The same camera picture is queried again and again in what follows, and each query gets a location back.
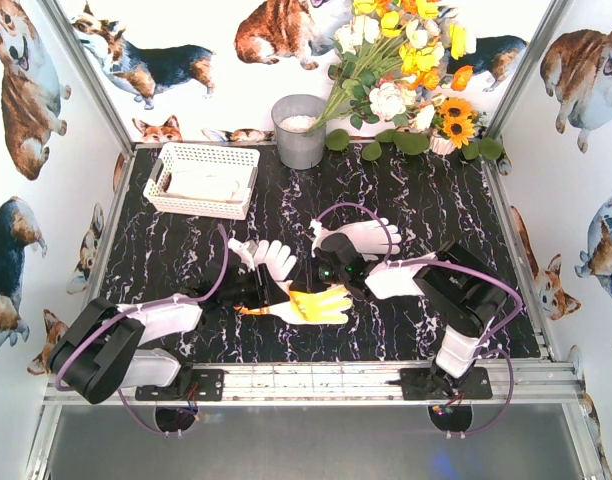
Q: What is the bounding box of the white glove orange cuff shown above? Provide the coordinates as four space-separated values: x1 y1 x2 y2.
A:
235 282 353 325
335 218 402 260

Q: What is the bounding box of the white glove orange cuff top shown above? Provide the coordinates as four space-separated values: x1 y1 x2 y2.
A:
335 218 402 260

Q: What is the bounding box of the cream glove red cuff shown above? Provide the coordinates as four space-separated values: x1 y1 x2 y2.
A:
164 170 250 203

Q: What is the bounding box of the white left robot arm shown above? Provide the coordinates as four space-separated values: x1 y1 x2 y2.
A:
48 263 293 405

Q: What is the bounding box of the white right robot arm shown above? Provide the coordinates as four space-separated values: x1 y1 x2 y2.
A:
294 234 523 380

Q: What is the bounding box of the white plastic storage basket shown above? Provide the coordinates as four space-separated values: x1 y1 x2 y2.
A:
143 142 260 220

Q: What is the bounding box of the grey metal bucket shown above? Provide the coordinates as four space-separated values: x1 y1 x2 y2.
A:
271 94 326 170

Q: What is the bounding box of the small sunflower pot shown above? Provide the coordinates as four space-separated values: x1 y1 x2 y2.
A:
421 97 504 161

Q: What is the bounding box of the artificial flower bouquet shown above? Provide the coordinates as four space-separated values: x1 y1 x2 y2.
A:
317 1 483 160

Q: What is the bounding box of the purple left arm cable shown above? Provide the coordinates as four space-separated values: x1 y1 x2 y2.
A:
54 224 231 436

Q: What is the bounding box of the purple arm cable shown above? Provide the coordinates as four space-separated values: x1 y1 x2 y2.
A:
315 202 525 436
54 224 231 436

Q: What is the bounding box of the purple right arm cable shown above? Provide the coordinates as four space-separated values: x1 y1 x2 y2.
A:
315 202 525 436

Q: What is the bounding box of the aluminium front rail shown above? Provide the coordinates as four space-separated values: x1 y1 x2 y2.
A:
43 362 585 405

